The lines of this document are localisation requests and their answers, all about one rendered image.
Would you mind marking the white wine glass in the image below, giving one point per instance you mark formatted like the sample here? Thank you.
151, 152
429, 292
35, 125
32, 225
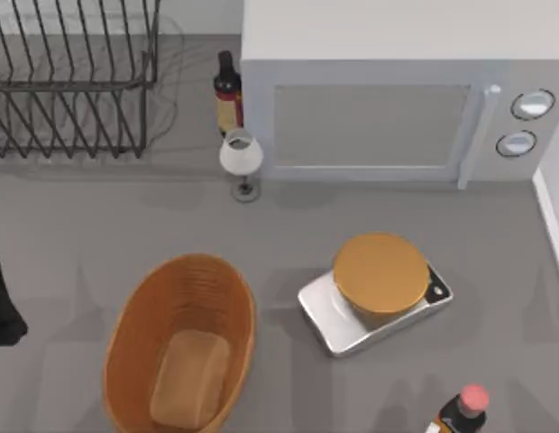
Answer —
240, 155

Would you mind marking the silver kitchen scale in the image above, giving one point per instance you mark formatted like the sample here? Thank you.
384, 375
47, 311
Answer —
324, 306

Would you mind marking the orange round bowl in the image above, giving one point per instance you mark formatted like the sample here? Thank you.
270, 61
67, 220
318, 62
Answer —
381, 275

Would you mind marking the microwave door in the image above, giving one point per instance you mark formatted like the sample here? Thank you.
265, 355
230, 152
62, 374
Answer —
374, 126

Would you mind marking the dark bottle with red label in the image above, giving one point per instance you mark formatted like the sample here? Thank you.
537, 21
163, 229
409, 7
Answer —
227, 92

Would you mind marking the orange wicker basket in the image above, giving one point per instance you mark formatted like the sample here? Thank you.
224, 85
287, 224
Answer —
140, 315

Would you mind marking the brown bread loaf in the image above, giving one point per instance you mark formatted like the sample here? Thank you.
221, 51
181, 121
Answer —
189, 381

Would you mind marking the pale microwave oven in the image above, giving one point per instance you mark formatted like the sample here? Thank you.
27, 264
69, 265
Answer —
351, 40

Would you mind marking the small microwave knob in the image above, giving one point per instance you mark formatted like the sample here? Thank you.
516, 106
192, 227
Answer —
516, 143

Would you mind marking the dark bottle with pink cap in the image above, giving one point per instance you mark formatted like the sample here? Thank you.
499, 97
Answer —
460, 412

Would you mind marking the large microwave knob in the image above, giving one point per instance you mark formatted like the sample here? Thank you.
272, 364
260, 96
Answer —
532, 104

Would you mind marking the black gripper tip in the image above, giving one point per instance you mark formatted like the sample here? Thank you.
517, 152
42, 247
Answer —
2, 306

